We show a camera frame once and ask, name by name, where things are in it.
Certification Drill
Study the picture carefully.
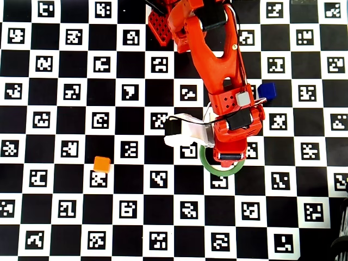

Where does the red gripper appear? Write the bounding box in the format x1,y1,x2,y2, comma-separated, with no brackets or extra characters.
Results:
213,127,259,168

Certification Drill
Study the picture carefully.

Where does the blue cube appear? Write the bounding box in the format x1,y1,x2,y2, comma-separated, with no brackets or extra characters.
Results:
257,82,277,103

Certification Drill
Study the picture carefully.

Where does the red robot base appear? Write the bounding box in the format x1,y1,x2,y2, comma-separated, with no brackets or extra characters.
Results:
148,9,191,54

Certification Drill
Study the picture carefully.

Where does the orange cube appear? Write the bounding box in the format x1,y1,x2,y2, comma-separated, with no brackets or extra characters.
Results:
93,156,111,174

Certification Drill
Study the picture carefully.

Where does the black white marker checkerboard mat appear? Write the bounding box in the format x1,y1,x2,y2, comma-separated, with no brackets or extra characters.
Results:
0,0,348,259

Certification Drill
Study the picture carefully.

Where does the green flat ring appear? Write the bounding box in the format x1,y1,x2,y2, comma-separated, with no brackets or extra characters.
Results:
200,144,245,177

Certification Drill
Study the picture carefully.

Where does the white mounted wrist camera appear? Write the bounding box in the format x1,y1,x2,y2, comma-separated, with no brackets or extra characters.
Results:
164,113,218,149

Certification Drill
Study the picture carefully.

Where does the black cable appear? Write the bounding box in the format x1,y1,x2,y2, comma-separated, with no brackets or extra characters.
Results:
145,0,166,16

